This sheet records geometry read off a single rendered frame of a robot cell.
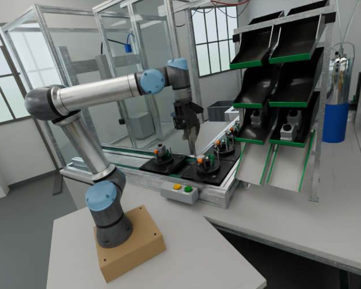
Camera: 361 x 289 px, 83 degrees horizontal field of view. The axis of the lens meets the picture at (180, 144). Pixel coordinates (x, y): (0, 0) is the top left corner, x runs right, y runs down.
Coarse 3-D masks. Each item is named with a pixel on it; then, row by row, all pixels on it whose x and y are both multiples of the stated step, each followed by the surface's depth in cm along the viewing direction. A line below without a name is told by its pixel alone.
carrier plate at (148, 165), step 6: (174, 156) 144; (186, 156) 141; (150, 162) 142; (174, 162) 135; (180, 162) 136; (144, 168) 135; (150, 168) 134; (156, 168) 132; (162, 168) 131; (174, 168) 130; (162, 174) 127; (168, 174) 125
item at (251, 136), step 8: (248, 112) 101; (272, 112) 90; (248, 120) 102; (272, 120) 91; (240, 128) 97; (248, 128) 98; (256, 128) 96; (264, 128) 94; (240, 136) 97; (248, 136) 95; (256, 136) 92; (264, 136) 88
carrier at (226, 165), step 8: (208, 160) 117; (216, 160) 128; (192, 168) 124; (200, 168) 119; (208, 168) 117; (216, 168) 115; (224, 168) 118; (184, 176) 117; (192, 176) 116; (200, 176) 114; (208, 176) 113; (216, 176) 112; (224, 176) 110; (216, 184) 106
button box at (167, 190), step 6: (162, 186) 113; (168, 186) 112; (162, 192) 113; (168, 192) 110; (174, 192) 107; (180, 192) 105; (186, 192) 104; (192, 192) 104; (174, 198) 110; (180, 198) 107; (186, 198) 104; (192, 198) 103; (192, 204) 104
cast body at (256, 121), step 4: (256, 112) 93; (260, 112) 93; (252, 116) 93; (256, 116) 92; (260, 116) 92; (264, 116) 95; (252, 120) 95; (256, 120) 94; (260, 120) 93; (264, 120) 96; (252, 124) 95; (256, 124) 94; (260, 124) 93
